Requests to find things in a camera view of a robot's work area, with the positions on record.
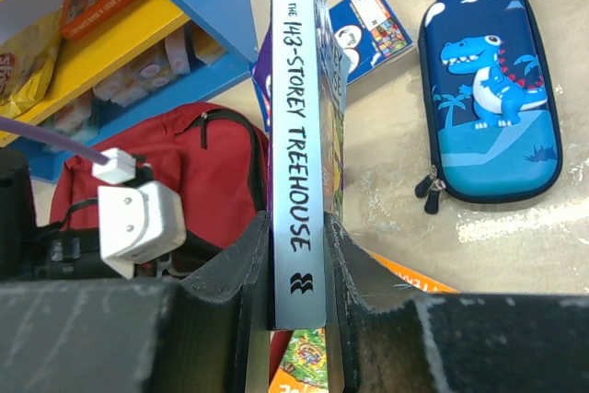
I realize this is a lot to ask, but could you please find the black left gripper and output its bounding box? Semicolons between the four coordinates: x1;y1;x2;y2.
1;148;221;281

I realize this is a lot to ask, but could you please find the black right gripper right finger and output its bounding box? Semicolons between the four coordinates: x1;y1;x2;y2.
324;214;588;392

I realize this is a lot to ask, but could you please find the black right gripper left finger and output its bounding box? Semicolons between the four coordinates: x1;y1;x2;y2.
1;213;271;392

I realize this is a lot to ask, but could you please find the orange treehouse book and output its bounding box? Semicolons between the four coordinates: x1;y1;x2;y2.
268;252;457;392

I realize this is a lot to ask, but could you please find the red backpack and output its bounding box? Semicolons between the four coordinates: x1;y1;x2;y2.
50;103;268;250

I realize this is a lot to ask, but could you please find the purple book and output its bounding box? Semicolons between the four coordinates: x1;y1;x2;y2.
257;0;350;330

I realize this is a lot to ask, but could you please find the blue cartoon book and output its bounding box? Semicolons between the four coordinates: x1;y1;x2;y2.
329;0;414;84

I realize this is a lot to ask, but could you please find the yellow chips bag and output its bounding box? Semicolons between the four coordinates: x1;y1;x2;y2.
1;9;62;119

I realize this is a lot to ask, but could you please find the blue dinosaur pencil case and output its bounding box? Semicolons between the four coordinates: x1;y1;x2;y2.
415;0;563;214

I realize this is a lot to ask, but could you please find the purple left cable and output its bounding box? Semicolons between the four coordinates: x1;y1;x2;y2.
0;116;111;167

